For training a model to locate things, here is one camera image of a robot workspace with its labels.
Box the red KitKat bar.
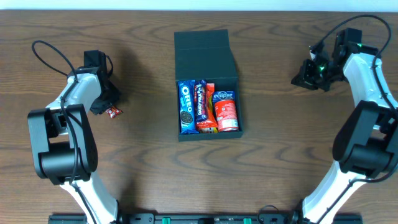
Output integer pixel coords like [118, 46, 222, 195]
[106, 106, 123, 119]

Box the blue Oreo cookie pack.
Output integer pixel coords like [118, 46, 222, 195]
[178, 80, 198, 134]

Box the dark blue chocolate bar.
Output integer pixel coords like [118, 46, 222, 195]
[194, 80, 207, 123]

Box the red Pringles can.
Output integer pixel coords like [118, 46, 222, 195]
[215, 100, 239, 132]

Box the red Hacks candy bag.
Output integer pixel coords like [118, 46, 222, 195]
[196, 83, 218, 134]

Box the black box with hinged lid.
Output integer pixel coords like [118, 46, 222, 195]
[174, 30, 243, 141]

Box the yellow Hacks candy bag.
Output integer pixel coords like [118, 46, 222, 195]
[197, 96, 218, 134]

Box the blue Eclipse mint pack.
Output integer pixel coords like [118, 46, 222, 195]
[212, 91, 235, 103]

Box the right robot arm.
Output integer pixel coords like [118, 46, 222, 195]
[289, 28, 397, 223]

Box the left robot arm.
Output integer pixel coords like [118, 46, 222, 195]
[27, 50, 120, 223]

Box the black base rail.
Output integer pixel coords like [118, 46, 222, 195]
[48, 213, 363, 224]

